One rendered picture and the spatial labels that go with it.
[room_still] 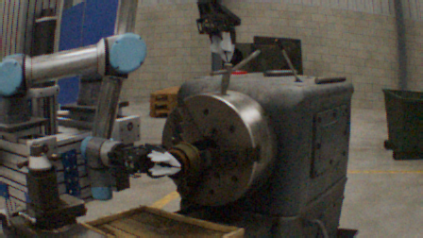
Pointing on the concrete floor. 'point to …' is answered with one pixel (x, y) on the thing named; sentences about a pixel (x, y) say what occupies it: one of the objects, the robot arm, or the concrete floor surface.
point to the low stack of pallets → (163, 101)
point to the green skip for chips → (404, 124)
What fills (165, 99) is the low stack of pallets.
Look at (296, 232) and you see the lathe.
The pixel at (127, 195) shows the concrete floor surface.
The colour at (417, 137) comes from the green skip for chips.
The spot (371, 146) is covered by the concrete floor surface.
